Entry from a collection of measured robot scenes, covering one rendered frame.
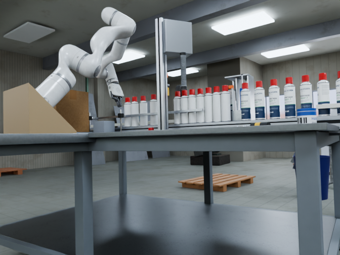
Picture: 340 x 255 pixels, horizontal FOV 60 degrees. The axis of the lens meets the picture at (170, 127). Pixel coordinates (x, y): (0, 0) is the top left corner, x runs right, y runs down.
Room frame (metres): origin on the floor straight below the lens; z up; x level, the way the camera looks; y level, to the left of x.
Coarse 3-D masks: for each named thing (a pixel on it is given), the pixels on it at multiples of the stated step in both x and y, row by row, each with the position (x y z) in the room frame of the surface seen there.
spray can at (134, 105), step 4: (132, 100) 1.99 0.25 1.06; (136, 100) 1.99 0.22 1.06; (132, 104) 1.98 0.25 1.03; (136, 104) 1.97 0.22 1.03; (132, 108) 1.98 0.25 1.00; (136, 108) 1.97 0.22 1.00; (132, 112) 1.98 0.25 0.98; (136, 112) 1.97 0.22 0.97; (136, 116) 1.97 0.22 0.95; (132, 120) 1.98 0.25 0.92; (136, 120) 1.97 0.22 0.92; (132, 124) 1.98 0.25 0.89; (136, 124) 1.97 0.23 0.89
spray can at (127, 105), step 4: (128, 100) 2.01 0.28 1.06; (124, 104) 2.01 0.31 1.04; (128, 104) 2.01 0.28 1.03; (124, 108) 2.01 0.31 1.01; (128, 108) 2.01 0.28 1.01; (124, 112) 2.01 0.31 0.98; (128, 112) 2.00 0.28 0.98; (124, 120) 2.02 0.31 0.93; (128, 120) 2.00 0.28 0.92; (124, 124) 2.02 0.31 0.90; (128, 124) 2.00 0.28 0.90
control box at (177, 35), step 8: (168, 24) 1.65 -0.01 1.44; (176, 24) 1.67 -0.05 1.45; (184, 24) 1.69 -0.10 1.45; (168, 32) 1.65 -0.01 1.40; (176, 32) 1.67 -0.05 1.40; (184, 32) 1.69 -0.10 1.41; (168, 40) 1.65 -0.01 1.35; (176, 40) 1.67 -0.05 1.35; (184, 40) 1.69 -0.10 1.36; (168, 48) 1.65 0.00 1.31; (176, 48) 1.66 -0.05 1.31; (184, 48) 1.68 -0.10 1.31; (168, 56) 1.74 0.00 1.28; (176, 56) 1.74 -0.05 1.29
